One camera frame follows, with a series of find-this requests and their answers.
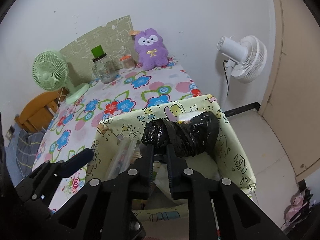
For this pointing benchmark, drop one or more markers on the beige door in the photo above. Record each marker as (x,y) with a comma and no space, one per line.
(297,80)

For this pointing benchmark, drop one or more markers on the plaid blanket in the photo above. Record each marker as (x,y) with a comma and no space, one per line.
(27,150)

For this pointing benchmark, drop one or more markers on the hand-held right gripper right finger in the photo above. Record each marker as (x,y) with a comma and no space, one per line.
(175,170)

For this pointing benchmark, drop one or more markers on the small jar with orange lid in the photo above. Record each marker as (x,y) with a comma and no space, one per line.
(126,63)

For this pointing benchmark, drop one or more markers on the purple plush bunny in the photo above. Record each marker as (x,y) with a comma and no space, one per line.
(151,50)

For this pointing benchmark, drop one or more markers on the green desk fan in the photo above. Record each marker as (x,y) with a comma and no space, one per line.
(48,71)

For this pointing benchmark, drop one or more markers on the white standing fan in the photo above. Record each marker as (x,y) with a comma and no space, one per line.
(246,60)

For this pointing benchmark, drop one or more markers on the black plastic bag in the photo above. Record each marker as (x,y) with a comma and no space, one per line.
(185,135)

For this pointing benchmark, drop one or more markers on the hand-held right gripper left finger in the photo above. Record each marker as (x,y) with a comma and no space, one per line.
(147,170)

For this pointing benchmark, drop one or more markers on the small orange tag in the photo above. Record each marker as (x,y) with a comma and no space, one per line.
(134,32)

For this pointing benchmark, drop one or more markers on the wall socket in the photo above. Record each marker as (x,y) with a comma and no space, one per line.
(11,132)

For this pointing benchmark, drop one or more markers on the green patterned board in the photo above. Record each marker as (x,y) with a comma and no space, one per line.
(82,40)

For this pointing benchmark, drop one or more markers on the pink printed bag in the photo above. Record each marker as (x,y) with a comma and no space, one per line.
(297,207)

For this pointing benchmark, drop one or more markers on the glass jar with green lid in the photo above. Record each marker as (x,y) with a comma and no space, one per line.
(103,70)

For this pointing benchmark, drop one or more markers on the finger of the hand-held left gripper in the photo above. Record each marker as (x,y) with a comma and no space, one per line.
(137,232)
(80,161)

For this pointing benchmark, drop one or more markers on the pink clear packet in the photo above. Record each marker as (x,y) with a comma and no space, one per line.
(122,157)

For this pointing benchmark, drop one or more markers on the yellow cartoon paper box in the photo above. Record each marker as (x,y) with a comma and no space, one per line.
(237,150)

